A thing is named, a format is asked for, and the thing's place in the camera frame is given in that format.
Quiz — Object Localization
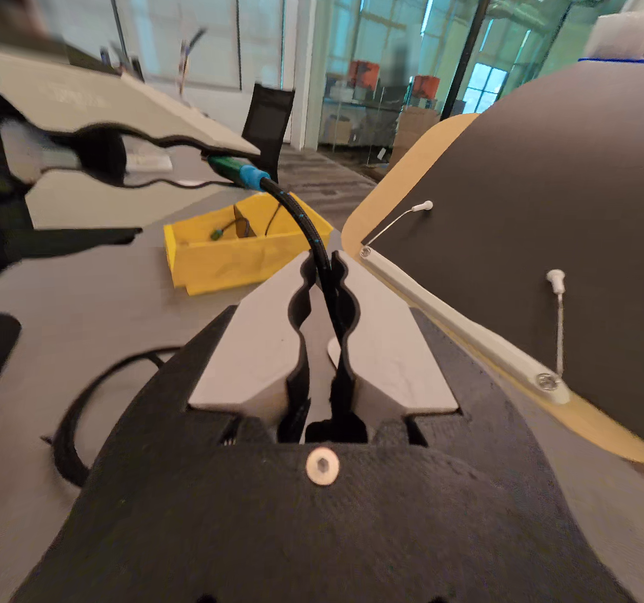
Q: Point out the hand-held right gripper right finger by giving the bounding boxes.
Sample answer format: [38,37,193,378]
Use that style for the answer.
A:
[329,250,460,431]

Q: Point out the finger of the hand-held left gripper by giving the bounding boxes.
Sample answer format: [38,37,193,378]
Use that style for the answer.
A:
[0,51,261,158]
[24,129,239,232]

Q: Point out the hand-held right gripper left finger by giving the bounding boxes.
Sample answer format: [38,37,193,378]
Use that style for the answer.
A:
[187,252,317,444]

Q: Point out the yellow plastic bin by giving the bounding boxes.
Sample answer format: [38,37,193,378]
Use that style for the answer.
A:
[163,191,334,296]

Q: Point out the green plug braided HDMI cable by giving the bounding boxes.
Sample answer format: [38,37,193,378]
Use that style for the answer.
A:
[208,154,353,344]

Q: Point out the black HDMI switch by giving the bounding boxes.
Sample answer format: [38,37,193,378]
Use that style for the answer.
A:
[50,345,181,488]

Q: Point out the white board stand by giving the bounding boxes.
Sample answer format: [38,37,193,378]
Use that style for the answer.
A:
[360,246,572,406]

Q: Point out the black pole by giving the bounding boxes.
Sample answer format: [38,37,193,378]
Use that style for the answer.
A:
[442,0,505,121]

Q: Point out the thin black cable green plug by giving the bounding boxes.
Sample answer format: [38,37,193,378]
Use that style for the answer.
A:
[210,217,243,241]

